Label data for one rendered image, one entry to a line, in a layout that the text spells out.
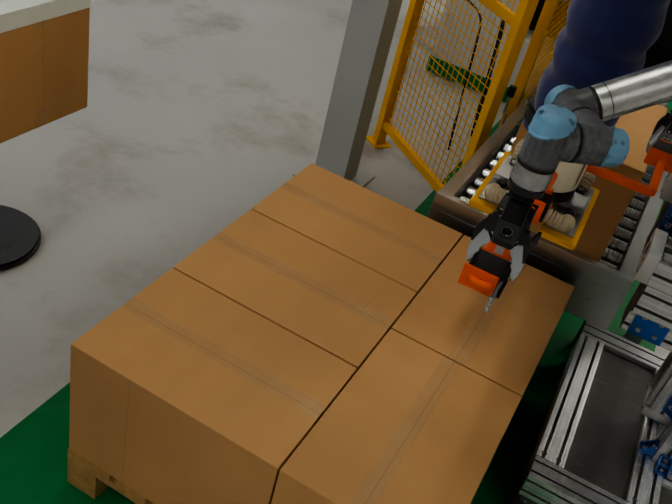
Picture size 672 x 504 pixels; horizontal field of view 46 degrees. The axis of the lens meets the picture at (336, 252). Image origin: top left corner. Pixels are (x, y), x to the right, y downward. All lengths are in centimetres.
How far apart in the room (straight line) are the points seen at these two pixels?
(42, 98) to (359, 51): 141
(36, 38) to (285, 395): 129
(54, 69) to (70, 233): 83
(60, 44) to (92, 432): 117
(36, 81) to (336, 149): 155
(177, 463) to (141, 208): 160
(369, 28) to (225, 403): 196
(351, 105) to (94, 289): 138
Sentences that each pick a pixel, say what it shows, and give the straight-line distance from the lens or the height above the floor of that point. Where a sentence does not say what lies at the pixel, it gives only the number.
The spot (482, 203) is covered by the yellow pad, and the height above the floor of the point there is 95.
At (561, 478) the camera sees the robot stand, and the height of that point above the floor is 23.
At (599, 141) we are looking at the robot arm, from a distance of 153.
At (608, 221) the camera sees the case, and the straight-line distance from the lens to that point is 266.
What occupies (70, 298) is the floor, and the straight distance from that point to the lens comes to 296.
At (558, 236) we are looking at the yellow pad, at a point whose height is 95.
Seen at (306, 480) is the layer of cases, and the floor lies 54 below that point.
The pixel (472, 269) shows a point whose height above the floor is 107.
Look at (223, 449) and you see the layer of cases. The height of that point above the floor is 50.
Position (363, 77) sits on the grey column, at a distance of 350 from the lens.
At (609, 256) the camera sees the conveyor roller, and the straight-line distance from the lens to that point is 292.
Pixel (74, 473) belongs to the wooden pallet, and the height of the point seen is 6.
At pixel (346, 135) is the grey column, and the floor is 28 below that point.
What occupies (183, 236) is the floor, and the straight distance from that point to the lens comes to 328.
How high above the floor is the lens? 198
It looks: 36 degrees down
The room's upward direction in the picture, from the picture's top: 15 degrees clockwise
